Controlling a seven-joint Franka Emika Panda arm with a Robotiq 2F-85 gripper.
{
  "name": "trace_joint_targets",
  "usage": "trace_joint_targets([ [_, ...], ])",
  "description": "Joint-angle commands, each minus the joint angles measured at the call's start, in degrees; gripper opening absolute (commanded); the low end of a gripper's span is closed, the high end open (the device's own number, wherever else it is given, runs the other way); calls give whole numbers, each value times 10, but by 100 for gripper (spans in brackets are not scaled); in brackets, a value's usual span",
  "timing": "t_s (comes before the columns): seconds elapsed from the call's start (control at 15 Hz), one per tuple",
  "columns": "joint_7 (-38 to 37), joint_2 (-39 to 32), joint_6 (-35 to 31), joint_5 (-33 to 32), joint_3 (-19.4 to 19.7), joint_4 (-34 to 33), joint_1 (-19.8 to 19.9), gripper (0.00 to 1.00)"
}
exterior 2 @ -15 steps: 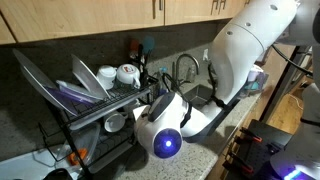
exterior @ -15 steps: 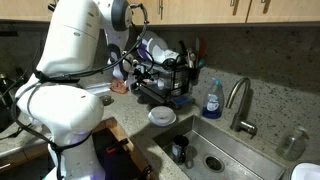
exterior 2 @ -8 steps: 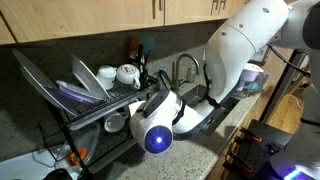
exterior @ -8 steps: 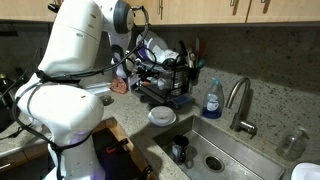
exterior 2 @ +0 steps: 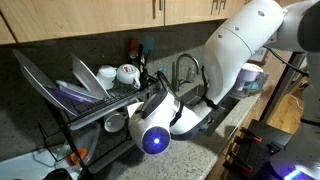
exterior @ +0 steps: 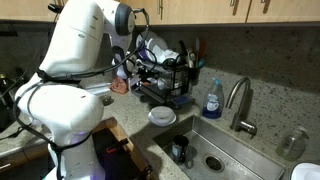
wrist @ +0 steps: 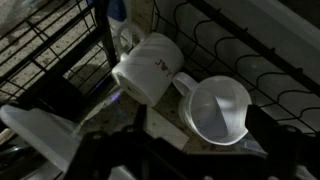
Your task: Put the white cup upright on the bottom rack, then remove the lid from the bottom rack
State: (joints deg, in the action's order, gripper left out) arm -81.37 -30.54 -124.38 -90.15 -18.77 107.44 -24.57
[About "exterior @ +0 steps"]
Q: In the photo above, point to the teal spatula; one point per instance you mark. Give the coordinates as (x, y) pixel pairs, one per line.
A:
(196, 50)

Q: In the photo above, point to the white bowl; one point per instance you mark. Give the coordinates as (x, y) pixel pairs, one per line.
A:
(162, 115)

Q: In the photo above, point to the silver metal utensil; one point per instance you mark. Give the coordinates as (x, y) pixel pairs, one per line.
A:
(190, 57)

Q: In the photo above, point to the blue dish soap bottle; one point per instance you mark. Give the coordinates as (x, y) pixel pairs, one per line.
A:
(212, 103)

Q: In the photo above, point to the black utensil holder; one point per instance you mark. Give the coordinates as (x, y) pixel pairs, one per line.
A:
(193, 72)

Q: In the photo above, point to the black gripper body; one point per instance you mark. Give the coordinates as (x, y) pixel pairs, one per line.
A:
(143, 74)

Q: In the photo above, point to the red spatula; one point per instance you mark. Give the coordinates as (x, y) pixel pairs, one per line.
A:
(201, 48)

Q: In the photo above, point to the dark round lid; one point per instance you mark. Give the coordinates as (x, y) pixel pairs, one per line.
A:
(107, 100)

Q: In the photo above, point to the blue sponge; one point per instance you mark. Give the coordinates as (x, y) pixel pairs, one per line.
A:
(183, 101)

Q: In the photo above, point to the grey rack drip tray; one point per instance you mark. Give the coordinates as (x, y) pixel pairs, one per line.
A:
(150, 95)

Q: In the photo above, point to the orange mesh bag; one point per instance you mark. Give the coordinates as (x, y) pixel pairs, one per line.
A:
(119, 86)

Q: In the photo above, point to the black cooking utensil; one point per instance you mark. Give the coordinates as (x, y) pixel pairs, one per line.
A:
(182, 47)

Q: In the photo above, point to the black mug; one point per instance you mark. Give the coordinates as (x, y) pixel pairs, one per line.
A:
(180, 148)

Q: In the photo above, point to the round sink drain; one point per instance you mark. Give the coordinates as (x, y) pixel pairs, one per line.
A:
(214, 163)

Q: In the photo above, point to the white mug red print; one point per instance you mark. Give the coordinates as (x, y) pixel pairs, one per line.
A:
(171, 54)

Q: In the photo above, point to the black camera on stand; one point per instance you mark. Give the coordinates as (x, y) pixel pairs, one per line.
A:
(54, 7)

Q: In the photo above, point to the stainless steel sink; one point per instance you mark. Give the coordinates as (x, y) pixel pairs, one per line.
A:
(233, 150)

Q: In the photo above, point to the small white plate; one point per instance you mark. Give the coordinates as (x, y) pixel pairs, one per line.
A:
(157, 50)

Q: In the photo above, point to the dark countertop appliance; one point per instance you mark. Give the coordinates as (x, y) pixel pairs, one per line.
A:
(6, 106)

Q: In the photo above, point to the wooden wall cabinet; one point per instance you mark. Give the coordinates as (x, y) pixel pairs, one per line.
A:
(213, 10)

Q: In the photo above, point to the metal sink faucet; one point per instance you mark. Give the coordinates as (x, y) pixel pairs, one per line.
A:
(237, 121)

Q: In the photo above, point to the plain white cup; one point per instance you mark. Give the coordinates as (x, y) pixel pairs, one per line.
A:
(162, 84)

